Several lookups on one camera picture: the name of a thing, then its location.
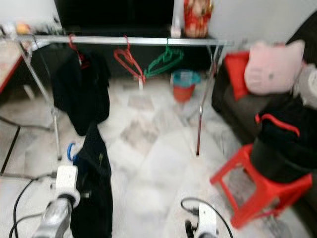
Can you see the black garment green logo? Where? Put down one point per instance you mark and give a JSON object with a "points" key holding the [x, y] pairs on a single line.
{"points": [[91, 198]]}

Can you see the blue plastic clothes hanger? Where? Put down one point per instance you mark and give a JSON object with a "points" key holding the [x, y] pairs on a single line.
{"points": [[69, 152]]}

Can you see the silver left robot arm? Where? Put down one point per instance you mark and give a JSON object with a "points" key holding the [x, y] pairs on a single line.
{"points": [[54, 220]]}

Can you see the green plastic clothes hanger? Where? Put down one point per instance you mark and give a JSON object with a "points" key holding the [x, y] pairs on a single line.
{"points": [[150, 73]]}

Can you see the red plastic clothes hanger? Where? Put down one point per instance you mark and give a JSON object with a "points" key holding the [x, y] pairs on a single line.
{"points": [[139, 75], [80, 58]]}

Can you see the red plastic stool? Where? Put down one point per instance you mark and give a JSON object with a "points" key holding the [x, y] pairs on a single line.
{"points": [[262, 191]]}

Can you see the black round bucket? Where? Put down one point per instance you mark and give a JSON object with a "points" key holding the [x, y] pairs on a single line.
{"points": [[277, 166]]}

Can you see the dark grey sofa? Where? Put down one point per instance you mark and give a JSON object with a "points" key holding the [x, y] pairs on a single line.
{"points": [[233, 119]]}

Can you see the orange bin teal bag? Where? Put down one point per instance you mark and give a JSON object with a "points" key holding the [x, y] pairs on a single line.
{"points": [[184, 93]]}

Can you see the red cushion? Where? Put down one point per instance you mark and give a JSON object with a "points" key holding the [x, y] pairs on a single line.
{"points": [[235, 74]]}

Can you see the black printed t-shirt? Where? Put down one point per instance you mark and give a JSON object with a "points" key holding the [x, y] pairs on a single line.
{"points": [[81, 94]]}

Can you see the pink cat face pillow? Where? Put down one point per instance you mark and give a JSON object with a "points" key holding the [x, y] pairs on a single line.
{"points": [[272, 69]]}

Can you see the round grey owl plush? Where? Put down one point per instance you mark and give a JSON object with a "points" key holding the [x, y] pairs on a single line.
{"points": [[307, 87]]}

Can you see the white tissue box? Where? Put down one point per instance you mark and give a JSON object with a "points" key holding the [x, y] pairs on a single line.
{"points": [[176, 32]]}

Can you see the chrome clothes rack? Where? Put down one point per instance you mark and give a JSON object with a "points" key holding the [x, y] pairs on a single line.
{"points": [[129, 40]]}

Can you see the marble top folding table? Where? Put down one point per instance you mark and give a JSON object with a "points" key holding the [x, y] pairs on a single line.
{"points": [[7, 59]]}

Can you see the red gold figurine statue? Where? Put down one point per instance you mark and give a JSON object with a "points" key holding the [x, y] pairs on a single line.
{"points": [[198, 20]]}

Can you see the black flat television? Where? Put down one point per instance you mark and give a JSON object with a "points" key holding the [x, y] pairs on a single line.
{"points": [[114, 14]]}

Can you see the orange plush ball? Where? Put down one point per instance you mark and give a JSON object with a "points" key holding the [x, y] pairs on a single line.
{"points": [[23, 28]]}

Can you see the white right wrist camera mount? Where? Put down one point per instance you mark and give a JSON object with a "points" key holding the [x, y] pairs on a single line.
{"points": [[209, 220]]}

